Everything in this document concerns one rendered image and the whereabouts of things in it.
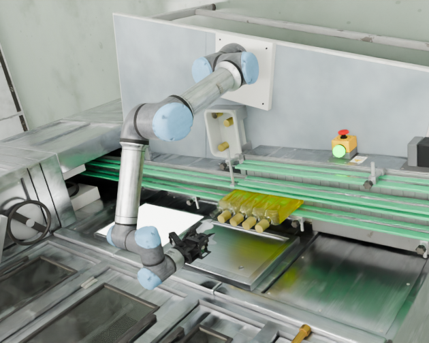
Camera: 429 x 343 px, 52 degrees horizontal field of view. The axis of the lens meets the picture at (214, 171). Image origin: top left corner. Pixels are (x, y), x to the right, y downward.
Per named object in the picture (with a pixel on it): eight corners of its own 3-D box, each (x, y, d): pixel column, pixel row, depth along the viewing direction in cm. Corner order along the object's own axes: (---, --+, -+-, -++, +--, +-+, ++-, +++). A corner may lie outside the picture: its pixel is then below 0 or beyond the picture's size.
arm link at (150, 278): (149, 272, 135) (155, 295, 138) (173, 254, 143) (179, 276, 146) (132, 266, 140) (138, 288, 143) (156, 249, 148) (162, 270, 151)
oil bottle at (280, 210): (291, 201, 181) (263, 225, 166) (290, 188, 179) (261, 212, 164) (304, 203, 177) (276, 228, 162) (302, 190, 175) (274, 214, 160)
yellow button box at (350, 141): (340, 150, 172) (332, 157, 167) (339, 133, 170) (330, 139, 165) (357, 152, 168) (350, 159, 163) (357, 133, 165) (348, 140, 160)
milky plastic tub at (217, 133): (223, 150, 211) (211, 156, 206) (214, 104, 203) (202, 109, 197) (252, 152, 200) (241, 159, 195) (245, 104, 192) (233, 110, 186)
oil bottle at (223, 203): (246, 193, 195) (216, 215, 181) (244, 182, 193) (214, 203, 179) (256, 194, 192) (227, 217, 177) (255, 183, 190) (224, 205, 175)
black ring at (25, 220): (52, 230, 218) (11, 252, 203) (38, 191, 210) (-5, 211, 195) (57, 232, 214) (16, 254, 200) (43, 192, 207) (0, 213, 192)
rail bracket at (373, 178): (376, 173, 153) (361, 188, 144) (375, 153, 150) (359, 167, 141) (387, 174, 150) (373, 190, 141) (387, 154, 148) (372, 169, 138)
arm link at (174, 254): (163, 269, 151) (157, 249, 148) (171, 263, 154) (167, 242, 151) (178, 275, 146) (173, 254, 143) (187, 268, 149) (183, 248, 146)
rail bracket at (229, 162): (240, 178, 193) (223, 190, 185) (234, 142, 187) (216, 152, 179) (246, 179, 191) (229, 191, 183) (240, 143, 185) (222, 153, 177)
